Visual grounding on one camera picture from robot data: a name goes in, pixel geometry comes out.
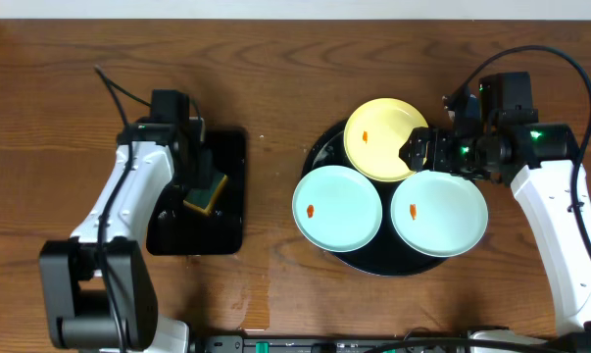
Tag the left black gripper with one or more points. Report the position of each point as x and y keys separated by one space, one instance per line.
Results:
x=203 y=179

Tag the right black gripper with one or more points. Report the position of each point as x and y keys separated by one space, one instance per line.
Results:
x=441 y=137

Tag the green yellow sponge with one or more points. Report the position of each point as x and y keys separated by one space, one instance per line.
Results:
x=203 y=201

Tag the yellow plate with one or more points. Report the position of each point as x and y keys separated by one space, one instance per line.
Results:
x=374 y=134

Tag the light blue plate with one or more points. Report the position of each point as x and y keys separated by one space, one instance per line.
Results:
x=439 y=215
x=337 y=209

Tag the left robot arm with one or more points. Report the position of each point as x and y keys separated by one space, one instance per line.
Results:
x=98 y=295

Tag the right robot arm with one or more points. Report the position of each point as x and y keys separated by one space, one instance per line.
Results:
x=498 y=134

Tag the black rectangular tray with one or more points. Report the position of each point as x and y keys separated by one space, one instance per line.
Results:
x=177 y=229

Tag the black round tray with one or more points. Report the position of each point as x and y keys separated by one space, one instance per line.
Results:
x=387 y=254

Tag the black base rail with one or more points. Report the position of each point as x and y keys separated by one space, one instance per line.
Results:
x=240 y=344

